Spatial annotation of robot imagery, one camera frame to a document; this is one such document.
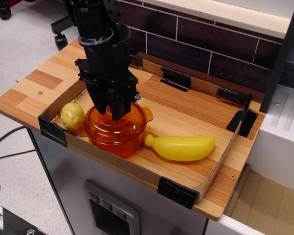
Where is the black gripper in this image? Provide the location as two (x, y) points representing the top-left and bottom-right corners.
(75, 36), (140, 121)

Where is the orange transparent pot lid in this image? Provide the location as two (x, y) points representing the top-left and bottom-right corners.
(84, 103), (153, 144)

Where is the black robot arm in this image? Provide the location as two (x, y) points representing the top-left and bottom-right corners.
(64, 0), (140, 121)

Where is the orange transparent pot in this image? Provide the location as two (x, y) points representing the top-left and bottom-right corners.
(77, 106), (153, 158)

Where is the pale yellow toy potato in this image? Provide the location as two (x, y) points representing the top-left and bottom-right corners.
(61, 103), (85, 131)

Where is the black office chair base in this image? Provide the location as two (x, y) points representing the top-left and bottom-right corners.
(51, 12), (75, 50)

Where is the yellow plastic banana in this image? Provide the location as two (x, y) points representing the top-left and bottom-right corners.
(145, 134), (215, 162)

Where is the oven control panel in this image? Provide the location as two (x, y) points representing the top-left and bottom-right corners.
(83, 181), (141, 235)

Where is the grey toy oven cabinet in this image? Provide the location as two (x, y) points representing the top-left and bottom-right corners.
(28, 130), (208, 235)

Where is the cardboard fence with black tape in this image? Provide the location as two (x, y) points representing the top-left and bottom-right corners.
(38, 47), (259, 210)

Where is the black caster wheel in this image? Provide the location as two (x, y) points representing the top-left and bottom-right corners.
(0, 5), (12, 20)

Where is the white toy sink unit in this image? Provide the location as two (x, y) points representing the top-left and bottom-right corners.
(205, 86), (294, 235)

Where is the black floor cable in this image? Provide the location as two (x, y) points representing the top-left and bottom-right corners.
(0, 125), (37, 162)

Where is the black equipment with cables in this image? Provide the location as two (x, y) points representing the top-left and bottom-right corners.
(0, 102), (49, 235)

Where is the black right shelf post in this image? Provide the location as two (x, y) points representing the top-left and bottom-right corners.
(259, 13), (294, 114)

